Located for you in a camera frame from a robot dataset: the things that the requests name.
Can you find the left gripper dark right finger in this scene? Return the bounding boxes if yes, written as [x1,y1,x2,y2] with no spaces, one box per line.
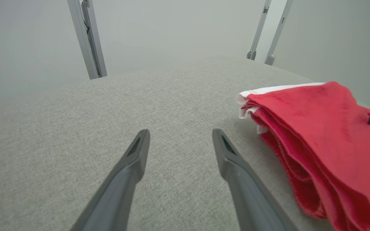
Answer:
[212,128,298,231]

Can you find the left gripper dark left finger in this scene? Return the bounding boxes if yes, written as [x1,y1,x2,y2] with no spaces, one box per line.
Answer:
[70,129,151,231]

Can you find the red shorts white trim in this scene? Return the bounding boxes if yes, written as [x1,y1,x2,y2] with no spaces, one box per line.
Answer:
[235,81,370,231]

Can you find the grey fabric sofa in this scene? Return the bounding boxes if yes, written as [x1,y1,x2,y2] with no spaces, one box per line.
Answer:
[0,57,370,231]

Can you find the grey slanted partition leg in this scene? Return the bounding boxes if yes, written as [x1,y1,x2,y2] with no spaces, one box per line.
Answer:
[67,0,108,80]

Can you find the grey partition post round feet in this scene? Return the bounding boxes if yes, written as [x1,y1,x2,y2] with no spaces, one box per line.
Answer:
[246,0,294,66]

